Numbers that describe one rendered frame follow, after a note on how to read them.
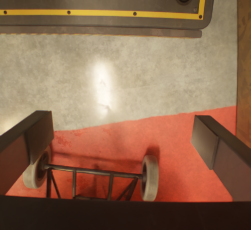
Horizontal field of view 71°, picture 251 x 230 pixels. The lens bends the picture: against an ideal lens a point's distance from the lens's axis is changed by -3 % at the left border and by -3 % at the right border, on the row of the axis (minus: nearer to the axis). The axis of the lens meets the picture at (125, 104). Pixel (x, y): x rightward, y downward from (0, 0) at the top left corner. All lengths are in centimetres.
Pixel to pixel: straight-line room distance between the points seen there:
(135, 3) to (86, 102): 51
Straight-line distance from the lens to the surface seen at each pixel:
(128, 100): 83
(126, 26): 48
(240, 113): 95
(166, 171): 103
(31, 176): 87
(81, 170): 89
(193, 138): 17
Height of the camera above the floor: 80
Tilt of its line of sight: 73 degrees down
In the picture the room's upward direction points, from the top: 179 degrees counter-clockwise
